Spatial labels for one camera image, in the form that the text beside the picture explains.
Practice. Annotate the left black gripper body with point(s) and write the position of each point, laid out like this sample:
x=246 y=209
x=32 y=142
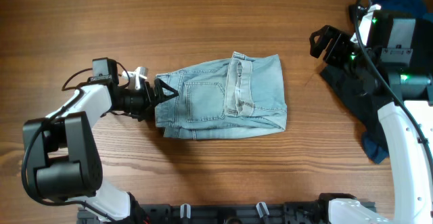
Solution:
x=137 y=101

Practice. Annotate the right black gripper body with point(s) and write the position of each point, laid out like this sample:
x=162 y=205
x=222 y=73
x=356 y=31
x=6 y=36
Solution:
x=342 y=53

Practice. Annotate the light blue denim shorts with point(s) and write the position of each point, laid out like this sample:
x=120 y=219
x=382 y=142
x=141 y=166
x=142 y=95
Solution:
x=231 y=98

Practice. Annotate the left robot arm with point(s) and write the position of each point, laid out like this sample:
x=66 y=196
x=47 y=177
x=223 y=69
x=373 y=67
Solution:
x=61 y=165

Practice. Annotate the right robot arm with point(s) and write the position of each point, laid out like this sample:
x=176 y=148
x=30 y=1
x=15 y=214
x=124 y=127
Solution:
x=411 y=164

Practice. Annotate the black garment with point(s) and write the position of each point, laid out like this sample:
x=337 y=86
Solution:
x=394 y=68

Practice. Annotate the dark blue garment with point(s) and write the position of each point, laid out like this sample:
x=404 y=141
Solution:
x=402 y=0

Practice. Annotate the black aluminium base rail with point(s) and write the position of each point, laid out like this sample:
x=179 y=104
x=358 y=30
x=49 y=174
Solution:
x=288 y=212

